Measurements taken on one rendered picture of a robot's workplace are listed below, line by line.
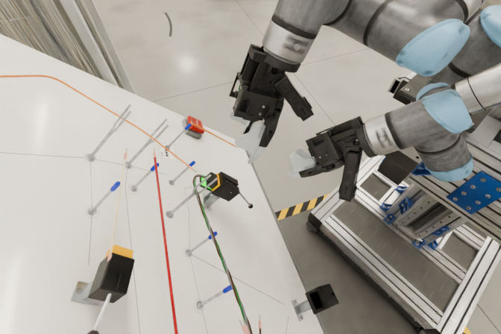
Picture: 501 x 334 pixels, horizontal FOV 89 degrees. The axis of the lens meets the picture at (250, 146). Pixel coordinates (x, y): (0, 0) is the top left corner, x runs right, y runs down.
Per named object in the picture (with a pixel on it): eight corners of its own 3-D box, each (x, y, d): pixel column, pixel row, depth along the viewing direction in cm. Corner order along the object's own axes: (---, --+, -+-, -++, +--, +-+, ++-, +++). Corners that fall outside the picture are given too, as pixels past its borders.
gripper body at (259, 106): (227, 98, 50) (249, 36, 43) (267, 106, 53) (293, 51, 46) (232, 120, 44) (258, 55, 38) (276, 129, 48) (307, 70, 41)
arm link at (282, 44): (305, 28, 44) (323, 45, 38) (293, 54, 46) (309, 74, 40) (266, 13, 41) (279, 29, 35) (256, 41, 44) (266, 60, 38)
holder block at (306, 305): (317, 313, 69) (348, 299, 66) (294, 323, 60) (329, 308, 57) (309, 294, 72) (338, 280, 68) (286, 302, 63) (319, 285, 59)
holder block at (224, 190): (229, 201, 63) (240, 193, 61) (211, 194, 59) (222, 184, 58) (227, 188, 66) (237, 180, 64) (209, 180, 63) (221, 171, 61)
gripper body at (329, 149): (314, 134, 62) (363, 113, 54) (329, 166, 62) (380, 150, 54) (301, 142, 56) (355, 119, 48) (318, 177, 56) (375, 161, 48)
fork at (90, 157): (85, 152, 48) (124, 101, 42) (95, 155, 49) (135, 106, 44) (84, 160, 47) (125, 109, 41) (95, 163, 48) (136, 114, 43)
